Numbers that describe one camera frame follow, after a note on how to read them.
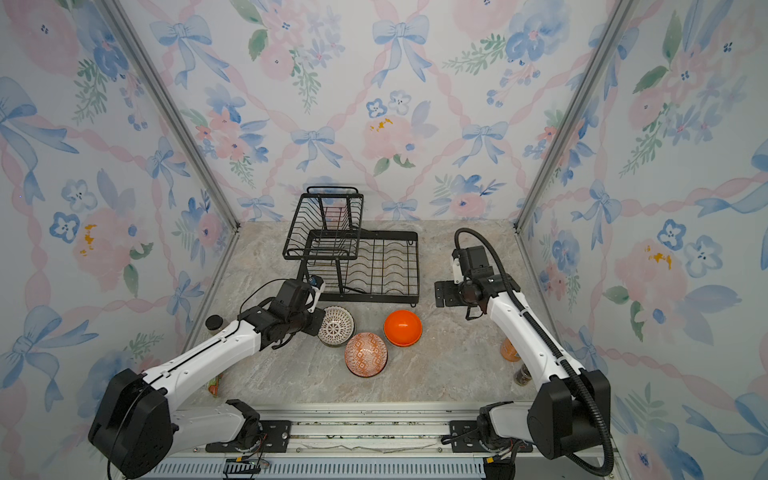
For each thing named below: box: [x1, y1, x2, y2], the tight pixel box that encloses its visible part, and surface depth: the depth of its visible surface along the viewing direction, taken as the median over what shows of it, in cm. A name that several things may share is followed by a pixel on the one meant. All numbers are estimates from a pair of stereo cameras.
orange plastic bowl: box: [383, 309, 423, 348], surface depth 90 cm
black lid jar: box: [205, 314, 224, 330], surface depth 85 cm
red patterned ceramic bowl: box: [344, 332, 388, 378], surface depth 85 cm
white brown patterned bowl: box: [317, 305, 355, 347], surface depth 90 cm
